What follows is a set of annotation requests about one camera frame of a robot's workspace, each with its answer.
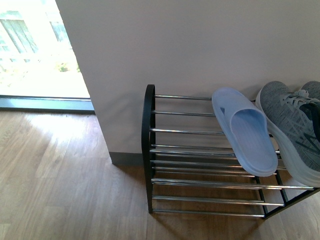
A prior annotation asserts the black metal shoe rack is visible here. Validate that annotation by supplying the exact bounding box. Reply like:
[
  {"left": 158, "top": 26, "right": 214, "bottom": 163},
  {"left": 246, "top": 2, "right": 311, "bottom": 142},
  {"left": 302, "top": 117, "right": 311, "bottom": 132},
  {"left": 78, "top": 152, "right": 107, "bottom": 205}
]
[{"left": 141, "top": 84, "right": 319, "bottom": 219}]

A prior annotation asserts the grey knit sneaker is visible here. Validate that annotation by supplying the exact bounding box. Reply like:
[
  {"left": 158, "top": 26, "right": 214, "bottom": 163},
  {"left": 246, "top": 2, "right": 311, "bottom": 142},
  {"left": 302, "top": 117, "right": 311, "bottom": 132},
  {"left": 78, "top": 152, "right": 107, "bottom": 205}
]
[
  {"left": 301, "top": 81, "right": 320, "bottom": 100},
  {"left": 255, "top": 81, "right": 320, "bottom": 188}
]

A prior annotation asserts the light blue slipper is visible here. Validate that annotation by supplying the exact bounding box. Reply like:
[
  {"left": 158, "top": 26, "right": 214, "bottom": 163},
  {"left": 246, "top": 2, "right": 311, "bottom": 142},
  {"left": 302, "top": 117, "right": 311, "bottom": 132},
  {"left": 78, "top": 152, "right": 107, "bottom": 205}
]
[{"left": 211, "top": 87, "right": 278, "bottom": 177}]

